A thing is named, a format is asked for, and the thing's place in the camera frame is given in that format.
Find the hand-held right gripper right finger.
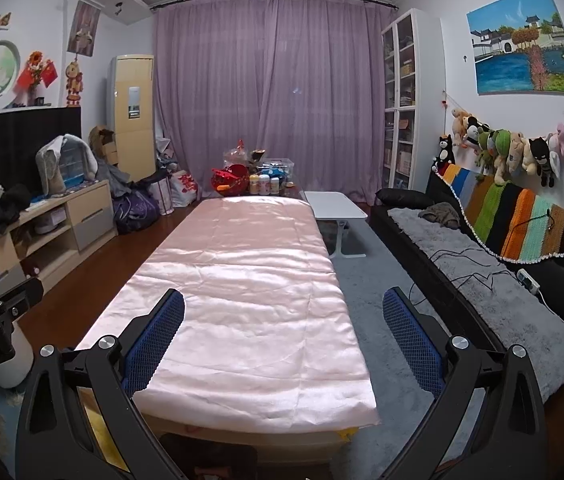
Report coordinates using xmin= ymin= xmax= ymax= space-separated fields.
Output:
xmin=382 ymin=287 xmax=548 ymax=480

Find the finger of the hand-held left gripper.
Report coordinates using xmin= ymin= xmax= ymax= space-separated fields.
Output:
xmin=0 ymin=277 xmax=45 ymax=333

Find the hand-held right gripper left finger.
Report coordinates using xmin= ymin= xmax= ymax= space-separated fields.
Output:
xmin=16 ymin=287 xmax=186 ymax=480

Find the white trash bin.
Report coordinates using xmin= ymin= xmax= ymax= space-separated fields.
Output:
xmin=0 ymin=320 xmax=35 ymax=390

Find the grey carpet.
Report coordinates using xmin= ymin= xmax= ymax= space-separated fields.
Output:
xmin=329 ymin=215 xmax=508 ymax=480

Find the black sofa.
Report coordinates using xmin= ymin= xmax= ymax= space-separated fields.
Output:
xmin=369 ymin=165 xmax=564 ymax=376

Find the beige television cabinet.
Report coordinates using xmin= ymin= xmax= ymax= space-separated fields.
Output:
xmin=0 ymin=179 xmax=115 ymax=311

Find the grey fluffy blanket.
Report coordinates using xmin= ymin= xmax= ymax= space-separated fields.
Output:
xmin=387 ymin=205 xmax=564 ymax=403

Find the pink satin tablecloth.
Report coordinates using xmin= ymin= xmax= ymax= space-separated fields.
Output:
xmin=76 ymin=196 xmax=381 ymax=433

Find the white power strip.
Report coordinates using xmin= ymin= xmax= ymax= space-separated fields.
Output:
xmin=517 ymin=268 xmax=542 ymax=293

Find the dark green cloth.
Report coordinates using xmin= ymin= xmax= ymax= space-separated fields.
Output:
xmin=418 ymin=202 xmax=463 ymax=228

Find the purple bag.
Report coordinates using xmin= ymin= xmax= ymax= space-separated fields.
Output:
xmin=113 ymin=190 xmax=160 ymax=233

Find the black television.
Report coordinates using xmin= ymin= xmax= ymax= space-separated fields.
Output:
xmin=0 ymin=106 xmax=82 ymax=196

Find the cloth covered blue cage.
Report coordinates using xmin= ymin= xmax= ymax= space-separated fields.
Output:
xmin=36 ymin=134 xmax=98 ymax=196

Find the grey clothes pile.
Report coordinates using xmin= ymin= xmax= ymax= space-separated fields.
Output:
xmin=106 ymin=164 xmax=135 ymax=201

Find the white red shopping bag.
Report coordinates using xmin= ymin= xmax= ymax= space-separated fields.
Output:
xmin=169 ymin=170 xmax=197 ymax=207

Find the white side table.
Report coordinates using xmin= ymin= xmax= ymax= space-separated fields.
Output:
xmin=304 ymin=191 xmax=369 ymax=259

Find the striped crochet blanket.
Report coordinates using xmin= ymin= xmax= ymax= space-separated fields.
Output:
xmin=432 ymin=160 xmax=564 ymax=273

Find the red basket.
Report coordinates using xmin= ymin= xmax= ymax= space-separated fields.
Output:
xmin=212 ymin=162 xmax=250 ymax=196

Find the cardboard box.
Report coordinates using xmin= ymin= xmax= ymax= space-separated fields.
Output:
xmin=89 ymin=126 xmax=117 ymax=166

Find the clear bag with red items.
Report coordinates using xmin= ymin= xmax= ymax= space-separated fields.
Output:
xmin=224 ymin=137 xmax=253 ymax=166

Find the clear plastic storage box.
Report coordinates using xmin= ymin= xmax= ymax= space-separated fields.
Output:
xmin=257 ymin=157 xmax=295 ymax=186

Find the row of plush toys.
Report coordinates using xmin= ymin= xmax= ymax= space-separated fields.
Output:
xmin=432 ymin=104 xmax=564 ymax=188

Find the white glass door bookshelf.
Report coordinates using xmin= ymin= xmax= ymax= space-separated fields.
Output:
xmin=381 ymin=8 xmax=445 ymax=192

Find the purple curtain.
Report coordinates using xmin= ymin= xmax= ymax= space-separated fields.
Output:
xmin=152 ymin=0 xmax=397 ymax=206

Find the black cable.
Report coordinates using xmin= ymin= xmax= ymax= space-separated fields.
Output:
xmin=409 ymin=212 xmax=563 ymax=311

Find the red hanging wall ornament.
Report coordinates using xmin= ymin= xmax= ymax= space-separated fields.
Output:
xmin=64 ymin=60 xmax=84 ymax=107

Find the wall poster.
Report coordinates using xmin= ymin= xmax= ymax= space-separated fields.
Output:
xmin=66 ymin=0 xmax=100 ymax=57

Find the landscape wall painting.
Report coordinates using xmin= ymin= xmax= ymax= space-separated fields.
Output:
xmin=466 ymin=0 xmax=564 ymax=96

